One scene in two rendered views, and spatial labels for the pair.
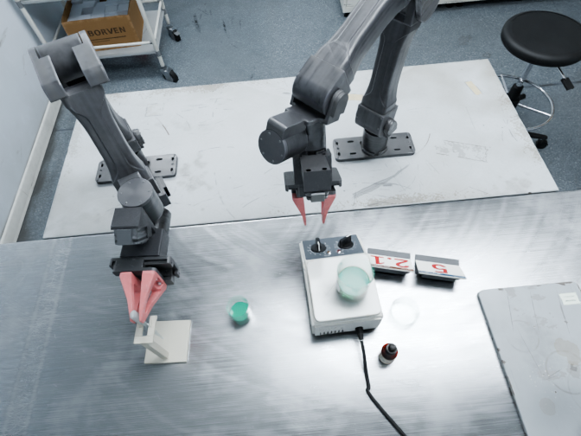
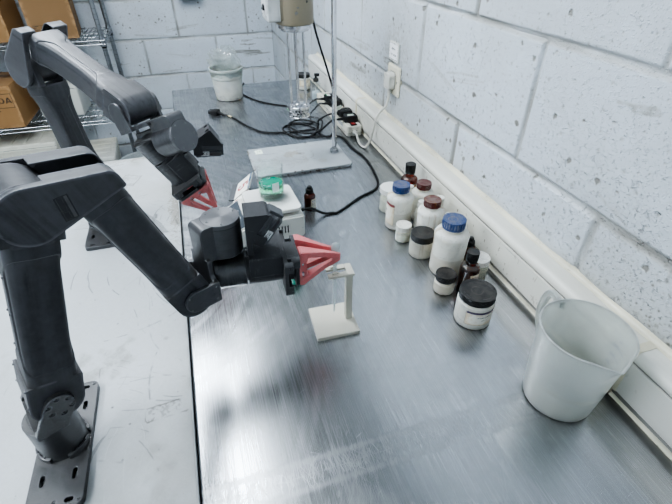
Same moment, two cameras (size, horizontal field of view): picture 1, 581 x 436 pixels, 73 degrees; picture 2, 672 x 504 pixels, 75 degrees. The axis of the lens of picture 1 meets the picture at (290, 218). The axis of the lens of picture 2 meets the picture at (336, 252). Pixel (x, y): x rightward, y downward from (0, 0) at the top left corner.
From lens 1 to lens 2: 0.92 m
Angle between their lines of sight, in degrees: 67
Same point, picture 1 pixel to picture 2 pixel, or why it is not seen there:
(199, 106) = not seen: outside the picture
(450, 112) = not seen: hidden behind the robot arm
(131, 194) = (222, 217)
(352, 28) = (91, 64)
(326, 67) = (123, 85)
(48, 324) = (347, 451)
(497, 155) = (136, 171)
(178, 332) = (323, 313)
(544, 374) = (305, 160)
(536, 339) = (286, 161)
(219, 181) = (121, 333)
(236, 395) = (362, 269)
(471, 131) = not seen: hidden behind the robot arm
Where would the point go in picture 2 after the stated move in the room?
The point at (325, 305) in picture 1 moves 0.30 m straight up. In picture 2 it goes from (288, 204) to (277, 67)
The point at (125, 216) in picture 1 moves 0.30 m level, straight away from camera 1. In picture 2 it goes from (253, 209) to (48, 331)
